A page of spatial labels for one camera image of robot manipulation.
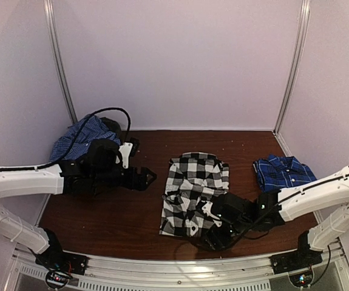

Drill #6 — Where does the circuit board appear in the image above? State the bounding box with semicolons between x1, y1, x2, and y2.
45;270;72;289
289;272;314;288

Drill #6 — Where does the crumpled blue dotted shirt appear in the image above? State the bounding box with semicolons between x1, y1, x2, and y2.
49;116;121;162

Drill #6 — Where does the black pinstripe shirt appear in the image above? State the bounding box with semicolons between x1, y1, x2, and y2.
100;117;121;138

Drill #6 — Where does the left aluminium frame post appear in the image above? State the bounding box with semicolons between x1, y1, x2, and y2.
43;0;78;124

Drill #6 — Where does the front aluminium rail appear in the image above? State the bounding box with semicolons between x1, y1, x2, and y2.
1;240;349;290

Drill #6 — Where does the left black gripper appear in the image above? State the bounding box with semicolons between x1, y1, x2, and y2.
92;164;157;190

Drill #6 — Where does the black white checkered shirt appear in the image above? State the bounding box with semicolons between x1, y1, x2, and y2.
159;152;229;238

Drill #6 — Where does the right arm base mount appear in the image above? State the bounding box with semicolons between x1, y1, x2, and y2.
270;250;322;275

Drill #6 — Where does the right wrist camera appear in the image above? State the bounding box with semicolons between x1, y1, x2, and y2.
201;193;255;227

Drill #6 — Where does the right aluminium frame post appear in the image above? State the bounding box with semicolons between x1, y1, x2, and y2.
273;0;311;136

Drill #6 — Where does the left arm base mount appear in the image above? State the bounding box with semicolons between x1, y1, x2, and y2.
33;249;88;275

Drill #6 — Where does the blue plaid shirt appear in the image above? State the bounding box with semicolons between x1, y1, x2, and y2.
252;155;317;192

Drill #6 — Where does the right circuit board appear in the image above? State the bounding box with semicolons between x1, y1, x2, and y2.
289;272;314;288

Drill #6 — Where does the left black cable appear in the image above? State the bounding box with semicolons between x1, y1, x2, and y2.
58;106;132;164

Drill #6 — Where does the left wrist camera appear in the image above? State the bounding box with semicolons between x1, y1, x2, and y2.
87;136;140;173

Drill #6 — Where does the left circuit board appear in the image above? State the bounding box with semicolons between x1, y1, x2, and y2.
45;270;72;289

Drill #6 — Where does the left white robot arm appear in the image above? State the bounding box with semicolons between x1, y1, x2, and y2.
0;160;157;269

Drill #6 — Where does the aluminium frame post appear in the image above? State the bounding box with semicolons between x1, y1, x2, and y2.
273;0;311;136
43;0;78;124

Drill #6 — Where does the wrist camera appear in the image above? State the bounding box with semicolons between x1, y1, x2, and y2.
201;193;255;227
87;136;140;173

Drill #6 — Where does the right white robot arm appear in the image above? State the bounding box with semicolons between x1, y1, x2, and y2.
200;165;349;268

